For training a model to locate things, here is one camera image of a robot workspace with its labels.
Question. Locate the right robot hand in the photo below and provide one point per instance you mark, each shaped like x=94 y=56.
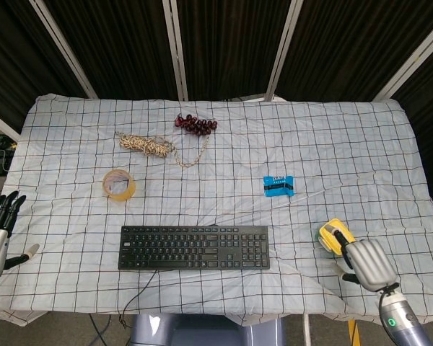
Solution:
x=369 y=261

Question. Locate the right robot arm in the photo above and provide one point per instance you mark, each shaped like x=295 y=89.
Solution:
x=400 y=319

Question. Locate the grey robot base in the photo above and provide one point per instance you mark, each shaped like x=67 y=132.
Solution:
x=205 y=329

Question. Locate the black computer keyboard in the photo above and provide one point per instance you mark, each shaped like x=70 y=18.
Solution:
x=193 y=247

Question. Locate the blue snack packet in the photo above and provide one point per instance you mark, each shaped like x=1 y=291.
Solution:
x=278 y=185

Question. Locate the clear tape roll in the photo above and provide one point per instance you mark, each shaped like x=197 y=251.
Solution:
x=119 y=185

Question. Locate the checked white tablecloth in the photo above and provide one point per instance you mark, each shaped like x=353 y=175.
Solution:
x=216 y=202

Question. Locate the dark red grape bunch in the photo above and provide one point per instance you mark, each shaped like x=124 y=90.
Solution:
x=196 y=124

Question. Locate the white partition frame post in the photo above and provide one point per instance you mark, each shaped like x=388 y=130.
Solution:
x=284 y=48
x=175 y=48
x=63 y=48
x=0 y=124
x=411 y=57

